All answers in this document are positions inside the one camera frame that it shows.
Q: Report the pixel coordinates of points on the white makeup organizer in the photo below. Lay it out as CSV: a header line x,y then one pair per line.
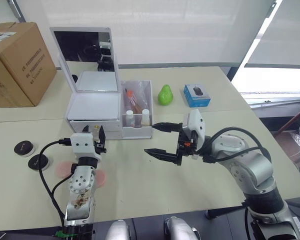
x,y
95,107

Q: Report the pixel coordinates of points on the white roller blind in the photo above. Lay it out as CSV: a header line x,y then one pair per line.
x,y
177,30
285,40

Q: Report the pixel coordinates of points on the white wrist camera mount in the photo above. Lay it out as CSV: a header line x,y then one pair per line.
x,y
196,122
83,145

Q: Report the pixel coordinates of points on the silver rounded shell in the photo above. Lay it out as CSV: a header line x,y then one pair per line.
x,y
181,230
118,230

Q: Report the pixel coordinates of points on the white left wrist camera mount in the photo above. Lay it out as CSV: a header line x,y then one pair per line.
x,y
83,145

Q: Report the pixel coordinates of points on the green pear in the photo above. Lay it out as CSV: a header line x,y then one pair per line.
x,y
165,96

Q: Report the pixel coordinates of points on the blue mouse box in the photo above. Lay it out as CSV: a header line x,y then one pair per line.
x,y
196,96

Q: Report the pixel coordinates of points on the black table support bar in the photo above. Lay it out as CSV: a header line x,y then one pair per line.
x,y
225,211

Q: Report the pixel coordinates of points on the bagged brush set, orange cap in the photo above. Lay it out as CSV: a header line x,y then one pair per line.
x,y
133,100

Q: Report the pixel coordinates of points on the reddish wooden chair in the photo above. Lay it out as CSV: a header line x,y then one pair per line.
x,y
293,120

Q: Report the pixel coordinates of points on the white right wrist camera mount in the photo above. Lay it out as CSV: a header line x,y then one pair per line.
x,y
196,122

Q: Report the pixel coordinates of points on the white organizer drawer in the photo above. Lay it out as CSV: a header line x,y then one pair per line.
x,y
113,135
77,125

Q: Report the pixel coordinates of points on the brown cardboard box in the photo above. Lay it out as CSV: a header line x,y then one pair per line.
x,y
17,65

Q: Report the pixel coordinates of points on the white-capped small bottle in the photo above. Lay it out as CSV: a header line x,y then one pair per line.
x,y
130,117
145,117

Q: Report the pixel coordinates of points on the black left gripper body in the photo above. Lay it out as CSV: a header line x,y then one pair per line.
x,y
100,149

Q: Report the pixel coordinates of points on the organizer mirror lid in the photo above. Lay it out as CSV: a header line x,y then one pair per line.
x,y
85,52

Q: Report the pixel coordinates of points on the black round compact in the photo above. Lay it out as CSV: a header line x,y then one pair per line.
x,y
37,162
23,147

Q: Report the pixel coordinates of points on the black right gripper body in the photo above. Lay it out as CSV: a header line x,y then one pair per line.
x,y
185,147

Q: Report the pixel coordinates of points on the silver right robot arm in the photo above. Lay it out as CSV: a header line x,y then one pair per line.
x,y
255,165

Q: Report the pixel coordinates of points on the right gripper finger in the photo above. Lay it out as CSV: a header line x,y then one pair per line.
x,y
162,155
168,126

